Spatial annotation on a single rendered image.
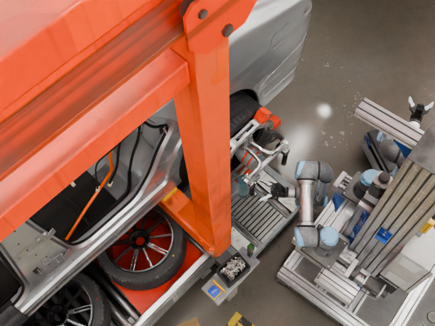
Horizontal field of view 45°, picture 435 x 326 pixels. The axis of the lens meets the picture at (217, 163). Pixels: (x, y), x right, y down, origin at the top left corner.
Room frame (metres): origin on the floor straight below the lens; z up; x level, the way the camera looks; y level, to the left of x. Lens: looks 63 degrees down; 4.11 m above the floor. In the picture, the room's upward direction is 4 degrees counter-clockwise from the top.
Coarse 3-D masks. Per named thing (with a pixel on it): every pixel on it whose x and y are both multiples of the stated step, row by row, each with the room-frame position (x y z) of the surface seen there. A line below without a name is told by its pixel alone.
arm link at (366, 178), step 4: (364, 172) 1.42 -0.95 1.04; (368, 172) 1.41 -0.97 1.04; (372, 172) 1.41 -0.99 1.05; (376, 172) 1.41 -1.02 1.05; (364, 176) 1.39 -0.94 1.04; (368, 176) 1.38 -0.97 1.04; (372, 176) 1.38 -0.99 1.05; (360, 180) 1.39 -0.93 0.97; (364, 180) 1.36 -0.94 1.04; (368, 180) 1.35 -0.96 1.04; (372, 180) 1.35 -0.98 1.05; (360, 184) 1.37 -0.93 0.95; (364, 184) 1.34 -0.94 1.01; (368, 184) 1.33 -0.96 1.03; (360, 188) 1.35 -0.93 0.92; (364, 188) 1.33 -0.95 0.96
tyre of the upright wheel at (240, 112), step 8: (232, 96) 1.99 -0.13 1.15; (240, 96) 2.00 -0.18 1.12; (248, 96) 2.04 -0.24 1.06; (232, 104) 1.91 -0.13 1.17; (240, 104) 1.92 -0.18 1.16; (248, 104) 1.93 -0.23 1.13; (256, 104) 1.97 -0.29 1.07; (232, 112) 1.85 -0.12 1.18; (240, 112) 1.85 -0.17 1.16; (248, 112) 1.85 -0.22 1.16; (232, 120) 1.78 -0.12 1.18; (240, 120) 1.78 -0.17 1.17; (248, 120) 1.82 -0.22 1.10; (232, 128) 1.73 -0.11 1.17; (184, 160) 1.70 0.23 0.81; (232, 168) 1.72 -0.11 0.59
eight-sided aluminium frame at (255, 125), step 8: (256, 120) 1.82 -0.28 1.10; (248, 128) 1.76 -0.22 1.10; (256, 128) 1.75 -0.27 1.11; (264, 128) 1.89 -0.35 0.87; (272, 128) 1.88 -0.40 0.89; (240, 136) 1.71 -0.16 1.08; (248, 136) 1.70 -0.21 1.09; (232, 144) 1.64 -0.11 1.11; (240, 144) 1.65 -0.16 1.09; (232, 152) 1.60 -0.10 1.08; (240, 168) 1.72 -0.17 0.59; (248, 168) 1.71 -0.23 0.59; (232, 176) 1.64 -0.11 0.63
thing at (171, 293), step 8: (208, 256) 1.12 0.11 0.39; (200, 264) 1.06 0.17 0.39; (184, 272) 1.01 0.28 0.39; (192, 272) 1.00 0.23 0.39; (184, 280) 0.95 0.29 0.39; (168, 288) 0.90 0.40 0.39; (176, 288) 0.89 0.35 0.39; (168, 296) 0.84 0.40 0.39; (176, 296) 0.87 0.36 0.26; (160, 304) 0.79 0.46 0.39; (144, 312) 0.74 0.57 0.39; (152, 312) 0.74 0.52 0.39; (136, 320) 0.69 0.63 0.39; (144, 320) 0.69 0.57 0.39
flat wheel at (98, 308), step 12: (84, 276) 0.99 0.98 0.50; (84, 288) 0.91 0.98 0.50; (96, 288) 0.90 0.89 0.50; (60, 300) 0.84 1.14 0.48; (72, 300) 0.84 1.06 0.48; (96, 300) 0.82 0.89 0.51; (48, 312) 0.76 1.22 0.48; (72, 312) 0.75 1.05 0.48; (96, 312) 0.74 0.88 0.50; (108, 312) 0.76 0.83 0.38; (24, 324) 0.69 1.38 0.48; (48, 324) 0.68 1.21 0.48; (60, 324) 0.69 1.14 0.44; (96, 324) 0.66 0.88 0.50; (108, 324) 0.68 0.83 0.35
